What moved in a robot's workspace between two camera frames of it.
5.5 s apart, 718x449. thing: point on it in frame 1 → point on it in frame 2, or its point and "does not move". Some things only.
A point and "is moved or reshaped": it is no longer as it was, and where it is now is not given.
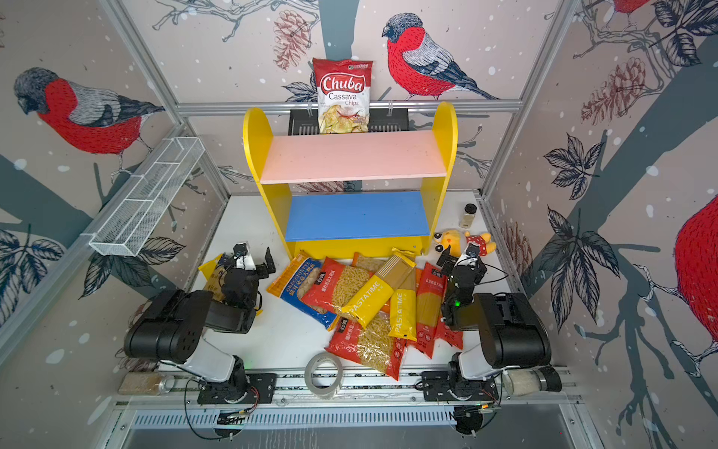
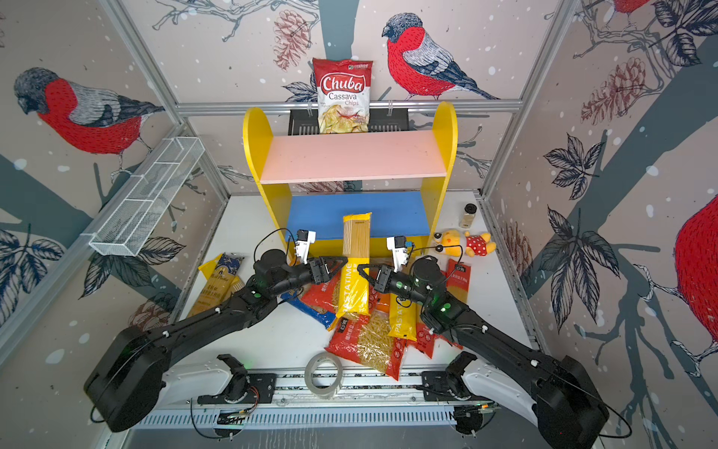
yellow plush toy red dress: x=458 y=241 does not move
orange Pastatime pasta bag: x=370 y=264 → x=383 y=302
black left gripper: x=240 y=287 → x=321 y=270
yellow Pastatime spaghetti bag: x=377 y=291 is moved or reshaped
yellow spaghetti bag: x=214 y=275 does not move
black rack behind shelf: x=306 y=122 does not move
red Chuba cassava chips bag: x=343 y=90 does not move
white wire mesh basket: x=124 y=224 does not move
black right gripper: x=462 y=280 → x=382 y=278
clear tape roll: x=320 y=391 does not move
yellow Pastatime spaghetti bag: x=403 y=309 does not move
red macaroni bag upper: x=333 y=285 does not move
